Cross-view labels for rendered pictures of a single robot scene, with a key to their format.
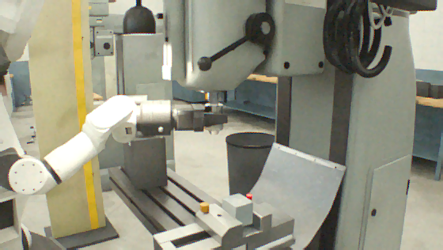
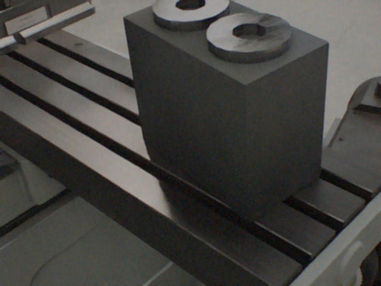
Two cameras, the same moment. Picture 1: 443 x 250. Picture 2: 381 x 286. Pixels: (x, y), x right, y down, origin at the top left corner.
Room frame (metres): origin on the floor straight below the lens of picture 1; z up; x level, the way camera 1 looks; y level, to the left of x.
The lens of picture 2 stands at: (1.80, 0.16, 1.39)
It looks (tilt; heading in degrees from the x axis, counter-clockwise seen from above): 37 degrees down; 172
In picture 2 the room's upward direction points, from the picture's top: 6 degrees counter-clockwise
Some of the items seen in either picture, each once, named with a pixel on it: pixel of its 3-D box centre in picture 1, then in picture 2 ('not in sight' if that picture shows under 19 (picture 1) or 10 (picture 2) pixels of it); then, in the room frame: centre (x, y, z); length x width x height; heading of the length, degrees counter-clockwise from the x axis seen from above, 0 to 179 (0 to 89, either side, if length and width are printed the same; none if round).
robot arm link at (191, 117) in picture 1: (177, 118); not in sight; (0.82, 0.10, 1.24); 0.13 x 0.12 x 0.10; 9
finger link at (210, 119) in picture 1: (215, 119); not in sight; (0.80, 0.01, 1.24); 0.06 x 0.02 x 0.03; 99
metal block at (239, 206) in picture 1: (236, 210); not in sight; (0.74, -0.05, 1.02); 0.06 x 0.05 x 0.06; 32
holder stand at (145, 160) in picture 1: (143, 153); (223, 93); (1.22, 0.29, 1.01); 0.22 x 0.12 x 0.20; 26
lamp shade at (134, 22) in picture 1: (138, 20); not in sight; (0.73, 0.17, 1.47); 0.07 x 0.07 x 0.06
